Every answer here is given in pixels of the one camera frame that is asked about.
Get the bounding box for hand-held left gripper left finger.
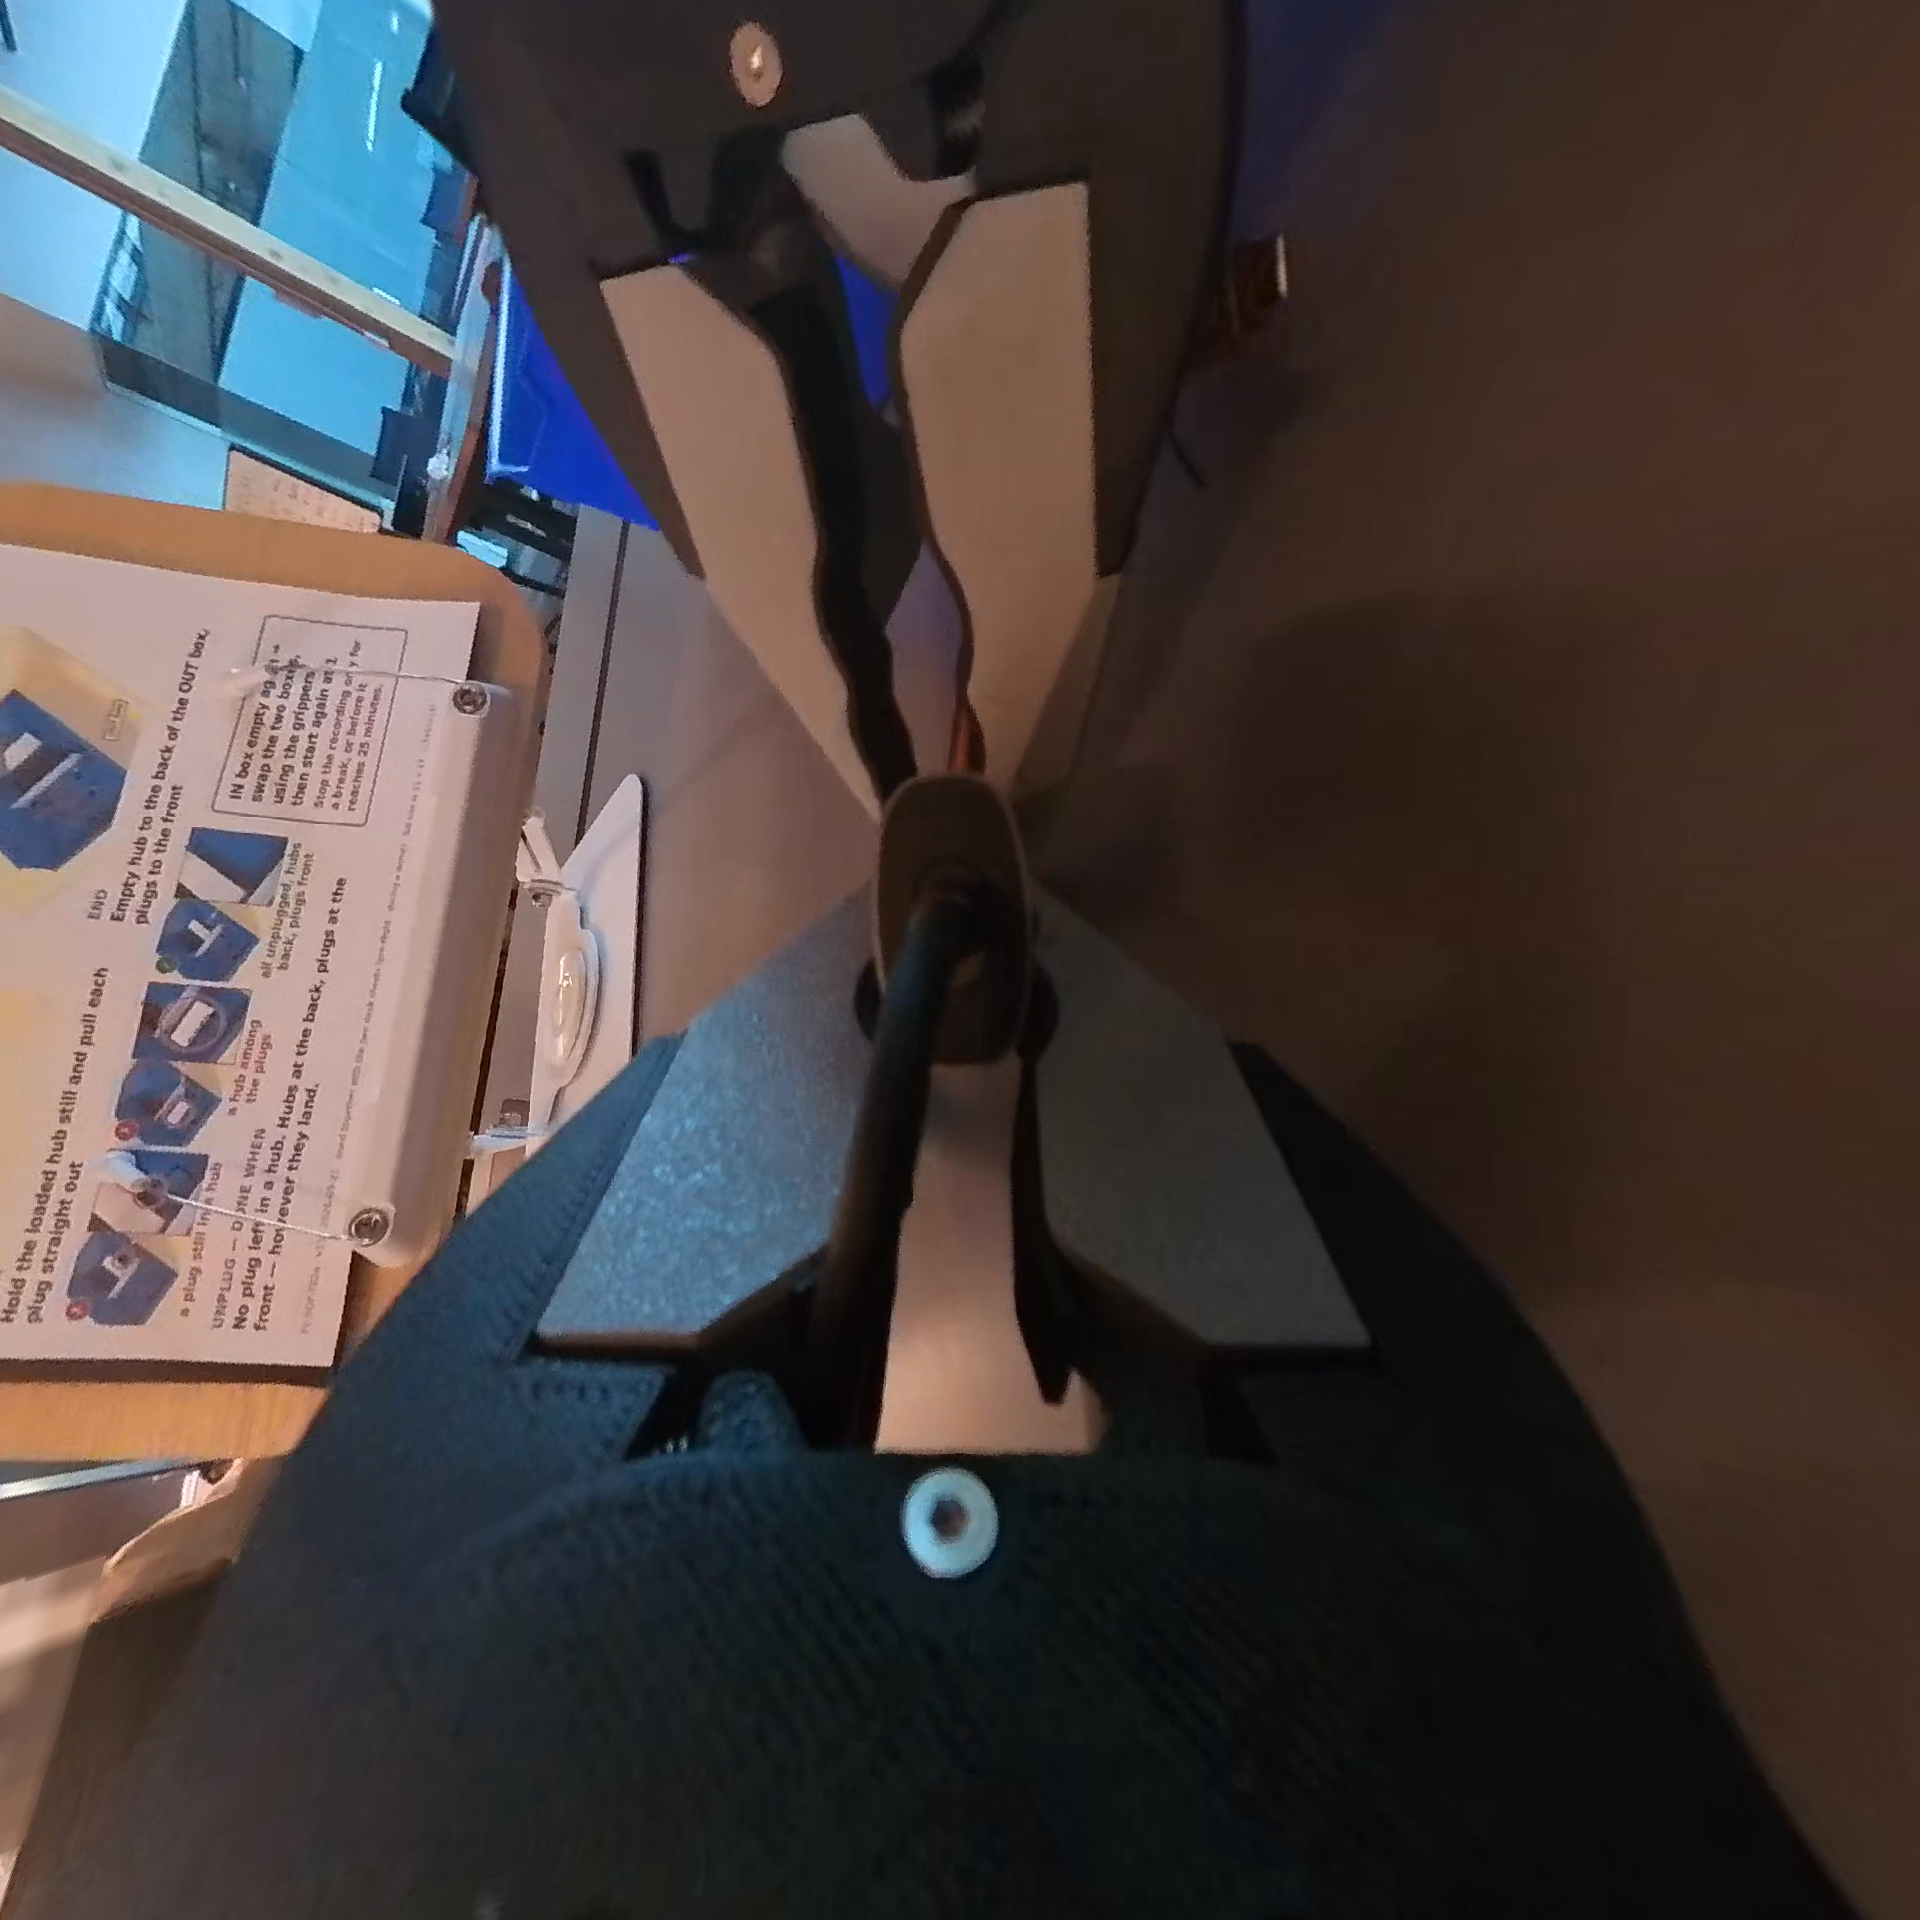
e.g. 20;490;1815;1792
532;886;906;1397

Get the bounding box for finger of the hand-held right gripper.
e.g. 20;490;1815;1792
780;116;1122;784
597;263;919;824

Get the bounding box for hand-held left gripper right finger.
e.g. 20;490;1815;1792
1010;896;1373;1406

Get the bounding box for black cable with orange plugs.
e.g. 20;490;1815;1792
950;0;1293;784

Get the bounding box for dark grey usb hub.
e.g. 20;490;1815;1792
875;776;1040;1070

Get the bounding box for blue plastic bin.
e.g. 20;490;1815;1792
486;252;906;532

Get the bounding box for laminated instruction sheet on stand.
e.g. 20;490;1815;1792
0;483;550;1462

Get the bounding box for wooden ceiling beam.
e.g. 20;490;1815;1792
0;83;460;376

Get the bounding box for printed instruction sheet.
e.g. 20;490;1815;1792
0;542;486;1370

